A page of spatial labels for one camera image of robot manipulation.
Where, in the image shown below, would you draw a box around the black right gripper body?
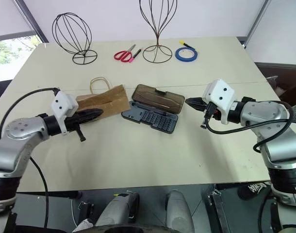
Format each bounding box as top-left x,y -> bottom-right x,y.
200,101 -> 223,130

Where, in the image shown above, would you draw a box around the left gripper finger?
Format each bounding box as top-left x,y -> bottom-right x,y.
77,108 -> 104,117
79,113 -> 103,123

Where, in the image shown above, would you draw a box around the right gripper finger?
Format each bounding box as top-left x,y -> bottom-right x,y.
188,102 -> 207,112
185,97 -> 207,105

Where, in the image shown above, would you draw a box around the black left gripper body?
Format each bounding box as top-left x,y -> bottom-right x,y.
64,114 -> 87,143

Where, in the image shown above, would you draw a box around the screwdriver bit case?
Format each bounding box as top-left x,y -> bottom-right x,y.
121,83 -> 185,135

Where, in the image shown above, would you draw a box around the brown paper bag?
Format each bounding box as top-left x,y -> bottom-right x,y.
75,77 -> 131,119

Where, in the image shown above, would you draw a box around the blue tape roll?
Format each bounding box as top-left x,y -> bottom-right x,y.
175,47 -> 199,62

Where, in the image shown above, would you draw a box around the black marker with yellow cap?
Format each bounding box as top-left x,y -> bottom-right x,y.
179,40 -> 197,53

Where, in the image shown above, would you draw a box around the black marker with pink cap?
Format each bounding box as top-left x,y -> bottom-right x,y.
129,48 -> 142,63

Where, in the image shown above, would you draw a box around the grey rounded shape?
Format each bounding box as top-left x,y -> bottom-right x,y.
94,191 -> 140,233
165,190 -> 195,233

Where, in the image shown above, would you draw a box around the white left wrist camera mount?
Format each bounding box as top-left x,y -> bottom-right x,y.
50,90 -> 79,135

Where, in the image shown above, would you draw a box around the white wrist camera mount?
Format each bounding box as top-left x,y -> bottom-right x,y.
202,79 -> 236,125
50,90 -> 79,135

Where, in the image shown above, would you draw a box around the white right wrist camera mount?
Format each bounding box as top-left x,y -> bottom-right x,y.
202,79 -> 236,125

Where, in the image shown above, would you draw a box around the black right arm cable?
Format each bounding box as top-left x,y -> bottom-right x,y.
203,100 -> 294,153

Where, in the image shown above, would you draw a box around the egg-shaped black wire stand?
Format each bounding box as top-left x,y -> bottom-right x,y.
51,13 -> 99,65

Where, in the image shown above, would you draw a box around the red-handled scissors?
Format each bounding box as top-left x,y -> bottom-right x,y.
114,44 -> 136,62

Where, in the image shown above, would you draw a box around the tall black wire stand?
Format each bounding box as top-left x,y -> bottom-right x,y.
139,0 -> 178,63

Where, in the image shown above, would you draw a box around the grey metal post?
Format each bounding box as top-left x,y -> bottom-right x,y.
242,0 -> 271,49

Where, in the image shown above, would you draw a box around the dark window frame post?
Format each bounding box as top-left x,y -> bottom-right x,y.
12,0 -> 49,43

